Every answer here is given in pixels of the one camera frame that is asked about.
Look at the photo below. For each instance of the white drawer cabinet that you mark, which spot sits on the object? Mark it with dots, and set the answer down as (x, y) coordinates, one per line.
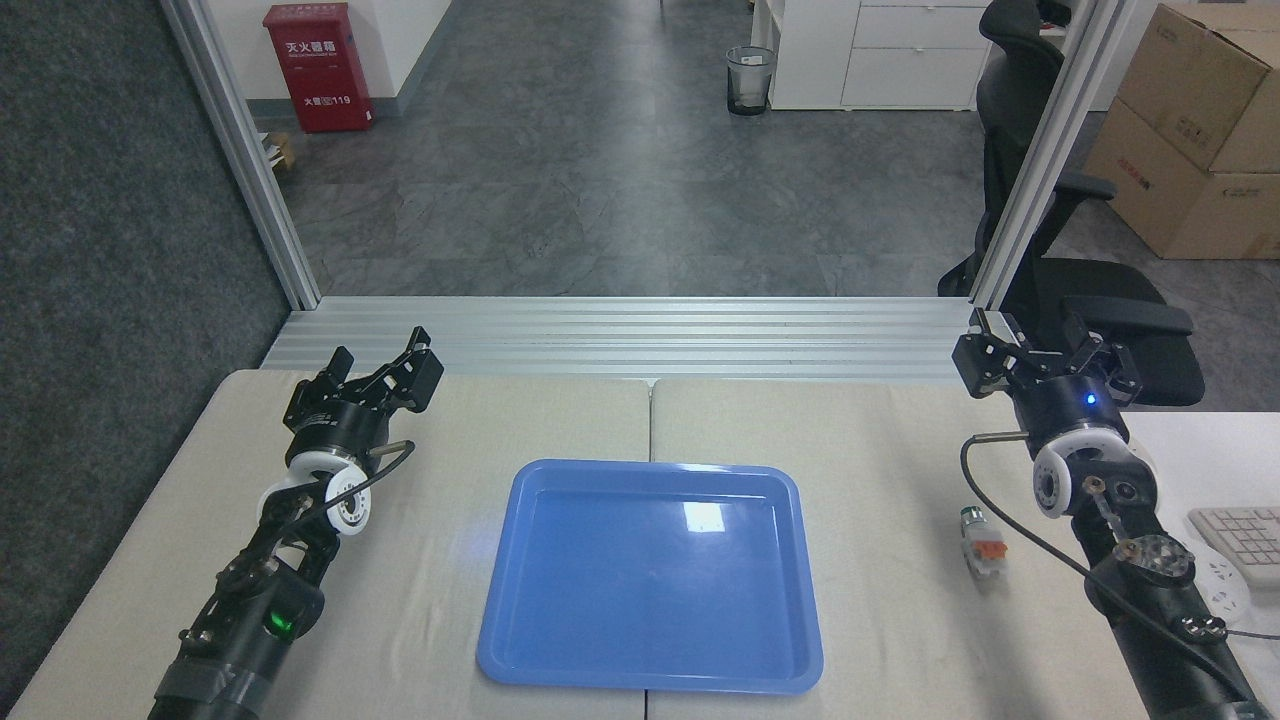
(900, 55)

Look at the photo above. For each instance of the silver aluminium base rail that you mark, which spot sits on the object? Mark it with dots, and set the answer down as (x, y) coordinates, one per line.
(620, 340)

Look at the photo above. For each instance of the large brown cardboard box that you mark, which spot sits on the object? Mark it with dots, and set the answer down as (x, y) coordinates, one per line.
(1170, 205)

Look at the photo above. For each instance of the red fire extinguisher box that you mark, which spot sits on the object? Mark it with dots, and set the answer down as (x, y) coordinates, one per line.
(318, 70)

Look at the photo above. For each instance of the small cardboard box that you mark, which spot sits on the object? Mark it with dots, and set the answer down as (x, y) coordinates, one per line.
(281, 152)

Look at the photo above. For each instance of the white power strip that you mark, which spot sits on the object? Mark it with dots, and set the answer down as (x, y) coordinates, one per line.
(1225, 590)

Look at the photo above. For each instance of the tilted brown cardboard box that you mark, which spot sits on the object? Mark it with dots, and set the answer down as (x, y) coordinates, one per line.
(1205, 85)

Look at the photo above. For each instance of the black office chair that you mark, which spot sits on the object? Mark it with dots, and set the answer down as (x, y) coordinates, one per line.
(1095, 300)

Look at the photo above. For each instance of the white and orange switch part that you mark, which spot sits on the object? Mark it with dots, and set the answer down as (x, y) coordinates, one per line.
(980, 545)

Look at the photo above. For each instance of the white keyboard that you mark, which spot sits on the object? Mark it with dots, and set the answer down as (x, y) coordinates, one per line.
(1245, 540)

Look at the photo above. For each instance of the silver aluminium post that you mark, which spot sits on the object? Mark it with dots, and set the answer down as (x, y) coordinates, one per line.
(1045, 160)
(250, 160)

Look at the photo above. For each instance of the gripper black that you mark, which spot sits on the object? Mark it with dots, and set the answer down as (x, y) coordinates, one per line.
(338, 428)
(1072, 408)

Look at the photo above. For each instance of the blue plastic tray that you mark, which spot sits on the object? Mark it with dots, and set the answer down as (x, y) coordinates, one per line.
(640, 590)

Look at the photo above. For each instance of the grey mesh waste bin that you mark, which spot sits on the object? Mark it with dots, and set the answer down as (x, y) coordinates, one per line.
(750, 82)

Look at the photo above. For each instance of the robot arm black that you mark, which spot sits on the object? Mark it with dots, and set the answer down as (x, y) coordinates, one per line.
(1150, 590)
(250, 620)

